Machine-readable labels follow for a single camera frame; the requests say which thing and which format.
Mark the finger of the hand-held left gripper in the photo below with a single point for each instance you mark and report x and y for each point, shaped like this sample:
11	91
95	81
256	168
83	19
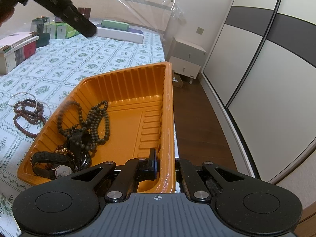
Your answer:
151	164
79	21

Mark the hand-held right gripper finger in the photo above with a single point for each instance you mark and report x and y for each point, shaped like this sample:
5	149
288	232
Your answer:
188	177

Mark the orange plastic tray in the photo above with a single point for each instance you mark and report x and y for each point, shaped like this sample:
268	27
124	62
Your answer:
128	118

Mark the black wristwatch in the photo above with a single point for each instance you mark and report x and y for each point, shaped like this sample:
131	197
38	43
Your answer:
80	140

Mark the dark wooden box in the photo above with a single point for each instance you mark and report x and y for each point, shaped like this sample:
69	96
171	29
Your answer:
85	12

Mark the green tissue box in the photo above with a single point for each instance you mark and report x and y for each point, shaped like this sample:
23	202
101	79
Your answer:
60	30
74	32

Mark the green long box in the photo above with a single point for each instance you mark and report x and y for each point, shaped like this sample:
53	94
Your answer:
114	24

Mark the dark green glass jar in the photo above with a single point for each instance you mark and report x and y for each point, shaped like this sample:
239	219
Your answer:
40	33

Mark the white long box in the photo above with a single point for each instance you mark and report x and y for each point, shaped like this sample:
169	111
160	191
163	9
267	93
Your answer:
118	35

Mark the stack of books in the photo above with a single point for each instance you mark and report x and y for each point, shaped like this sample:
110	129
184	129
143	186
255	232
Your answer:
14	51

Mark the small brown box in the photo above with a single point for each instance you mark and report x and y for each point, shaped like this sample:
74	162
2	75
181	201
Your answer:
177	81

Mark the white nightstand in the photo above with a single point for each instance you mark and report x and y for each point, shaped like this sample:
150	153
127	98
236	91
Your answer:
186	56

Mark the white and grey wardrobe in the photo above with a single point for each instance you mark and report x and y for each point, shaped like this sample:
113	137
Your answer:
266	66

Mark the wall outlet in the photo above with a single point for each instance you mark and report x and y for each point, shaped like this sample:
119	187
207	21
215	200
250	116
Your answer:
200	30

